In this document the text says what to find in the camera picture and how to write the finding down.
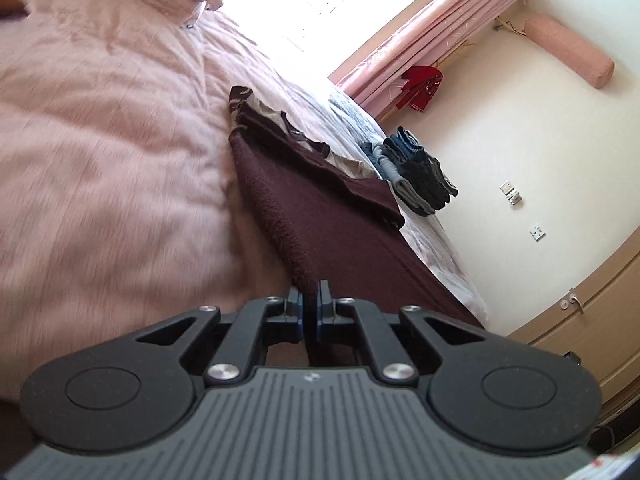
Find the maroon and grey sweater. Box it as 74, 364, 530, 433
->
229, 86, 480, 326

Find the stack of folded jeans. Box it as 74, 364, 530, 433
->
361, 126, 459, 217

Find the pink and grey bedspread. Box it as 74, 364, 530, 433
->
0, 0, 490, 406

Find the red hanging garment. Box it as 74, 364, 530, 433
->
396, 65, 444, 113

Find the wooden wardrobe door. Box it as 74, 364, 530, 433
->
509, 231, 639, 444

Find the pink curtain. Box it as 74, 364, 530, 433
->
332, 0, 518, 120

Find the pink bolster cushion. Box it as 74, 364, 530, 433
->
524, 14, 615, 89

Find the wall switch plate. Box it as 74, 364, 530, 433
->
500, 181, 523, 207

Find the wall socket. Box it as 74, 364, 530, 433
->
529, 226, 546, 242

